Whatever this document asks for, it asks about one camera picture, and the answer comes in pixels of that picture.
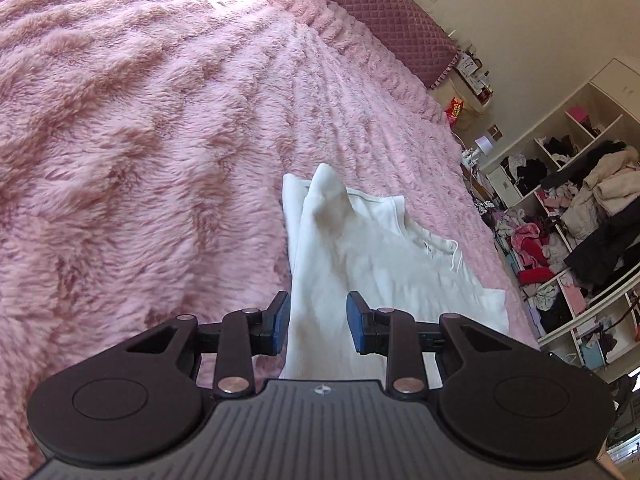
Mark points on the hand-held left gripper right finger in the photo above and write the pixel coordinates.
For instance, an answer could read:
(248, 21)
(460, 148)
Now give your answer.
(356, 321)

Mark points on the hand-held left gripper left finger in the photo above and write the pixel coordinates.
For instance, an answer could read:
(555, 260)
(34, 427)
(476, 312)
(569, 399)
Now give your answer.
(279, 321)

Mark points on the white printed sweatshirt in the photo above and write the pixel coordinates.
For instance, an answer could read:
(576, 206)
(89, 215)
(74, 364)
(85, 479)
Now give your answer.
(375, 260)

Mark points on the black clothes pile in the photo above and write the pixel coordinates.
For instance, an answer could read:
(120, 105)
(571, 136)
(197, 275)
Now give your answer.
(530, 175)

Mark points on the red garment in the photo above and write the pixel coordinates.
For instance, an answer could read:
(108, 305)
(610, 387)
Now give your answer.
(536, 276)

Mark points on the pink garment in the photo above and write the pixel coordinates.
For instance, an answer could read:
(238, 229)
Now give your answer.
(527, 242)

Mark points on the white power strip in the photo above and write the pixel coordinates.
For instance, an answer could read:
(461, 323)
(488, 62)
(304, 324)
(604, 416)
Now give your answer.
(470, 159)

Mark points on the white table lamp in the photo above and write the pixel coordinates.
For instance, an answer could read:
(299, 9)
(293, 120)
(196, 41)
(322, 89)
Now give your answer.
(482, 147)

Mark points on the red snack bag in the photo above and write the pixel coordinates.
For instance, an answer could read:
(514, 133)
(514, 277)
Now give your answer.
(455, 110)

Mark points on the pink fluffy blanket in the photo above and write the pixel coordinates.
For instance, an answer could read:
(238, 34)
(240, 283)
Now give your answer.
(125, 135)

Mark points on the white open wardrobe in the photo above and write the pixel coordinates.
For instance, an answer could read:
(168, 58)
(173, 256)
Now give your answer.
(590, 210)

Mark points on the black jacket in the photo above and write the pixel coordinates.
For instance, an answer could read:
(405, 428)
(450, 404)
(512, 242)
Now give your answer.
(605, 245)

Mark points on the white bedside shelf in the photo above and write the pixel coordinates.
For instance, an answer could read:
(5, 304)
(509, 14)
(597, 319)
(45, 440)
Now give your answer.
(472, 80)

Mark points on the cream coat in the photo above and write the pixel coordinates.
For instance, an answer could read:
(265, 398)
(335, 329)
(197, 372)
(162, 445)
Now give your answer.
(600, 185)

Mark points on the pink quilted headboard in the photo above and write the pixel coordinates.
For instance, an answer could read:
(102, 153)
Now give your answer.
(390, 20)

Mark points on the wall socket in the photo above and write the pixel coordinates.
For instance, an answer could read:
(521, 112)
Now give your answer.
(494, 132)

